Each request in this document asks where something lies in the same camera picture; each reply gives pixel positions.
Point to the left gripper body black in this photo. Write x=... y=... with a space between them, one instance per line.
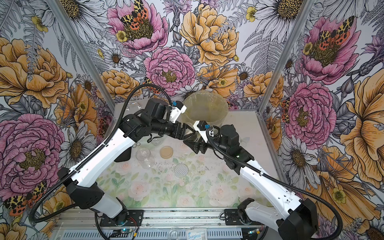
x=172 y=130

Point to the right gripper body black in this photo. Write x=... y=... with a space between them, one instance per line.
x=203 y=145

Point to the peeled foil seal disc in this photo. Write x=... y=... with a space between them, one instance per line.
x=181 y=170

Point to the foil tea jar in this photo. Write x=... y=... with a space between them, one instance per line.
x=145 y=158

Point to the clear jar beige lid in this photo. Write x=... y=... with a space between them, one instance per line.
x=157 y=141

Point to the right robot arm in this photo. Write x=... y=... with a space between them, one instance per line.
x=291 y=217

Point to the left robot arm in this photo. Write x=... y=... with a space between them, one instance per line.
x=80 y=180

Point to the yellow bin liner bag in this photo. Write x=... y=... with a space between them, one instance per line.
x=205 y=106

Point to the small metal scissors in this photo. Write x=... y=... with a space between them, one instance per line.
x=136 y=144

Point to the silver first aid case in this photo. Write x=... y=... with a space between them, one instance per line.
x=131 y=108

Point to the black rectangular case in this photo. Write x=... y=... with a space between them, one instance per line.
x=125 y=156

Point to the surgical label box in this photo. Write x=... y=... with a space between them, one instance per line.
x=196 y=234

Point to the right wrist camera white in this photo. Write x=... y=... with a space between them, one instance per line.
x=201 y=127

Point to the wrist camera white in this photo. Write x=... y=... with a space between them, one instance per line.
x=201 y=127
x=178 y=108

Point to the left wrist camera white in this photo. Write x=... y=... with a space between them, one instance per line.
x=178 y=108

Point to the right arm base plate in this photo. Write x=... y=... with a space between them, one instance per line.
x=237 y=217

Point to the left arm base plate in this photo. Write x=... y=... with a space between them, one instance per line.
x=127 y=218

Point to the aluminium front rail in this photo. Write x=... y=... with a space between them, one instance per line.
x=167 y=218

